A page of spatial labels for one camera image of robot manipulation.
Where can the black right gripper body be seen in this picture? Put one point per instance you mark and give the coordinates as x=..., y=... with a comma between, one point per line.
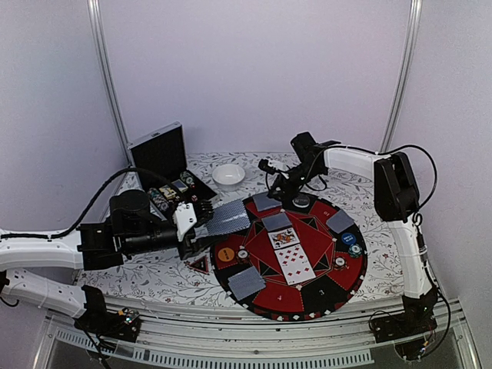
x=295, y=188

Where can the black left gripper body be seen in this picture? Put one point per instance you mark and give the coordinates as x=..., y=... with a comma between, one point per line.
x=188, y=248

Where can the black dealer button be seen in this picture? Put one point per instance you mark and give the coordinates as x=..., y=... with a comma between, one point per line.
x=301, y=201

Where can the black triangular all-in button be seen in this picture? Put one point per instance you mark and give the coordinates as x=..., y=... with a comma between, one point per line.
x=200, y=265

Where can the face-down board card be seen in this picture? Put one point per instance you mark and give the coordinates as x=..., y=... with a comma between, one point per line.
x=276, y=222

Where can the orange big blind button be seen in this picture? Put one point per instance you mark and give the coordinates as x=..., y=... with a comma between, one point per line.
x=226, y=255

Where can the face-up queen card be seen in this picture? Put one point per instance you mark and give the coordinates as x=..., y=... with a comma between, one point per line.
x=283, y=238

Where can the orange black hundred chip stack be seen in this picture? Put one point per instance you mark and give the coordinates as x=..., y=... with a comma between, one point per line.
x=243, y=256

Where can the dealt blue playing card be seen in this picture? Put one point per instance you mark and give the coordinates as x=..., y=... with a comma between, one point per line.
x=246, y=283

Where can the blue small blind button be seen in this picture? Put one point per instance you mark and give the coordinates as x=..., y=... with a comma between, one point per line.
x=348, y=238

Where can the nine of diamonds card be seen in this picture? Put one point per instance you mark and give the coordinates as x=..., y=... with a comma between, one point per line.
x=293, y=261

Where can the three of diamonds card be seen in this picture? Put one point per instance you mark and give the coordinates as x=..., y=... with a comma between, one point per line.
x=299, y=276

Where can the green fifty poker chip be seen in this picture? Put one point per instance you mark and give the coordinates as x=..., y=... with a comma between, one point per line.
x=355, y=251

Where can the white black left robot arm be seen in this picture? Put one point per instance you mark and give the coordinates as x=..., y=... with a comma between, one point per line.
x=129, y=230

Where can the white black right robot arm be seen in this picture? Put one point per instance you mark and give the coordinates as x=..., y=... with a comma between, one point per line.
x=396, y=201

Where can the row of poker chips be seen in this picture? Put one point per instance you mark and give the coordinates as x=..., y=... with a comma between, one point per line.
x=158, y=199

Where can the white ceramic bowl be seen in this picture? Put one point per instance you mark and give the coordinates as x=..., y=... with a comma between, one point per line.
x=228, y=177

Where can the short green chip row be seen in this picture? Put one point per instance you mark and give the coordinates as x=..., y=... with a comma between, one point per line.
x=187, y=178

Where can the round red black poker mat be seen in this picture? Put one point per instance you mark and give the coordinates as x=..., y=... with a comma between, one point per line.
x=320, y=296

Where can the aluminium poker chip case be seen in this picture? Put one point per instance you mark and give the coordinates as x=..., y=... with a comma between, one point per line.
x=163, y=152

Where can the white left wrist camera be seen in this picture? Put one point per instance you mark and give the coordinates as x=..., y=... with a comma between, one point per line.
x=189, y=215

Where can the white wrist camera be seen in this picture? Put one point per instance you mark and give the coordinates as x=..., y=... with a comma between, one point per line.
x=272, y=166
x=189, y=215

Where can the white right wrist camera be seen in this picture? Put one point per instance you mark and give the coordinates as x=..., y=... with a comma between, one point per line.
x=272, y=166

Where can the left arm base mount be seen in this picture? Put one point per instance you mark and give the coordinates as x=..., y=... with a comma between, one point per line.
x=123, y=325

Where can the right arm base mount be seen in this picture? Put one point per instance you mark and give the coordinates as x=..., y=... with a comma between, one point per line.
x=403, y=326

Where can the right aluminium frame post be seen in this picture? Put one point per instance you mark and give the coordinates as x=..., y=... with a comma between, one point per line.
x=410, y=41

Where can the aluminium frame post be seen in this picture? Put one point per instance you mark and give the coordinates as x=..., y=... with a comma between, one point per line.
x=410, y=41
x=97, y=30

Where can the left aluminium frame post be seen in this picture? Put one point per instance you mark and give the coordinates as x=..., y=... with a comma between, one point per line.
x=97, y=30

